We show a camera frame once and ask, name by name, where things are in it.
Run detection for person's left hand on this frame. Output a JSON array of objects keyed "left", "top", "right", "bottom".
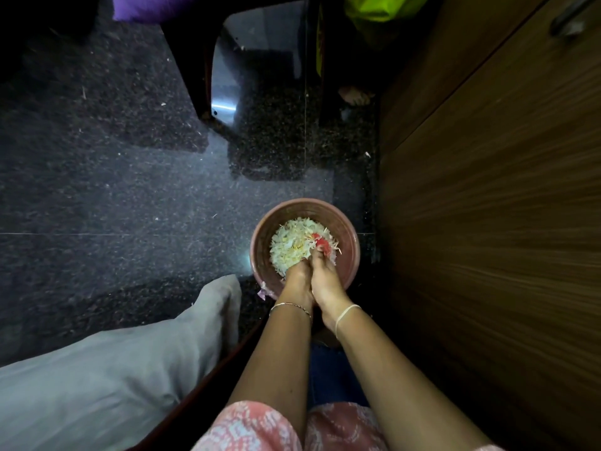
[{"left": 278, "top": 257, "right": 315, "bottom": 312}]

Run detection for person's right hand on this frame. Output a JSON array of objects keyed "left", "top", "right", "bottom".
[{"left": 309, "top": 247, "right": 354, "bottom": 327}]

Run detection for person's left forearm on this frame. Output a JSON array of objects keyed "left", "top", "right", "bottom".
[{"left": 227, "top": 301, "right": 315, "bottom": 438}]

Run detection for person's right forearm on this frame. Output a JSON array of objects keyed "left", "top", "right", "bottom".
[{"left": 333, "top": 305, "right": 494, "bottom": 451}]

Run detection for pile of white garlic peels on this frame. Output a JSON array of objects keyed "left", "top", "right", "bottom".
[{"left": 269, "top": 217, "right": 343, "bottom": 279}]

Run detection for pink patterned garment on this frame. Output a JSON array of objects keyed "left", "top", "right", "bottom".
[{"left": 304, "top": 401, "right": 390, "bottom": 451}]

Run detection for pink patterned left sleeve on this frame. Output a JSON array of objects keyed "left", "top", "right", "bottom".
[{"left": 192, "top": 400, "right": 304, "bottom": 451}]

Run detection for wooden cabinet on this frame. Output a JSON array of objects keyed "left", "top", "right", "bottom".
[{"left": 378, "top": 0, "right": 601, "bottom": 451}]

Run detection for grey cloth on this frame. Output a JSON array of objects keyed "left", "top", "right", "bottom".
[{"left": 0, "top": 273, "right": 244, "bottom": 451}]

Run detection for green bag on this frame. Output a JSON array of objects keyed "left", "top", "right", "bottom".
[{"left": 344, "top": 0, "right": 435, "bottom": 23}]

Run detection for purple bag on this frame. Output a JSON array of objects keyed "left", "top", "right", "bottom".
[{"left": 111, "top": 0, "right": 200, "bottom": 23}]

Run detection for silver left wrist bracelet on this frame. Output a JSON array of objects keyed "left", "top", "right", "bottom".
[{"left": 269, "top": 300, "right": 315, "bottom": 320}]

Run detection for silver wrist bracelet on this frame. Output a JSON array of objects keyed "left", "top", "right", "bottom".
[
  {"left": 269, "top": 300, "right": 315, "bottom": 320},
  {"left": 333, "top": 303, "right": 362, "bottom": 339}
]

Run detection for silver right wrist bracelet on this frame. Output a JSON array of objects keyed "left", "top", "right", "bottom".
[{"left": 333, "top": 303, "right": 362, "bottom": 339}]

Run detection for metal cabinet handle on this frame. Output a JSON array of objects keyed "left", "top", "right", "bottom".
[{"left": 548, "top": 0, "right": 601, "bottom": 39}]

